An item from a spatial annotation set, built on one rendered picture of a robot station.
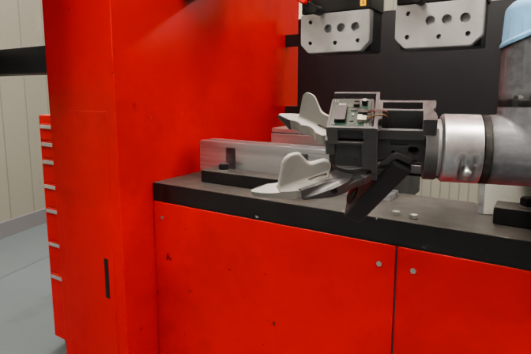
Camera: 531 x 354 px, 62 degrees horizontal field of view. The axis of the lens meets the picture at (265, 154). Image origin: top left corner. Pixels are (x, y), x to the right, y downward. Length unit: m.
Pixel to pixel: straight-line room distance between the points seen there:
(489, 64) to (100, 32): 1.02
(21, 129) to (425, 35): 3.42
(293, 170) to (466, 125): 0.19
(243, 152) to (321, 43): 0.32
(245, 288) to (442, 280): 0.42
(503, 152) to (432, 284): 0.38
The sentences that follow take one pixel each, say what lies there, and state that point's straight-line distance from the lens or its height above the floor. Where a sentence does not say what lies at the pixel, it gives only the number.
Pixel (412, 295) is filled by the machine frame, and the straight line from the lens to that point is 0.85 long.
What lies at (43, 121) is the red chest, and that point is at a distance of 1.96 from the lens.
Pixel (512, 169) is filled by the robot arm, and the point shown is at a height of 1.02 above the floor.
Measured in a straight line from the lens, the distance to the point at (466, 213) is 0.89.
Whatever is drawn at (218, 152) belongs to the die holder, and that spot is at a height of 0.94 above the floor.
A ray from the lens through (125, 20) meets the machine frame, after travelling 1.07.
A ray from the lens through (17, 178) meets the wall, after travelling 3.93.
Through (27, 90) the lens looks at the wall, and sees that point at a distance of 3.97.
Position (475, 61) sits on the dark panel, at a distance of 1.41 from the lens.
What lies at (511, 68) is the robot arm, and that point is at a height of 1.12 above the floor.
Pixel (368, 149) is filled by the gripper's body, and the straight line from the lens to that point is 0.49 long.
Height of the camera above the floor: 1.10
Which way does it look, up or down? 8 degrees down
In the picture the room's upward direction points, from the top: straight up
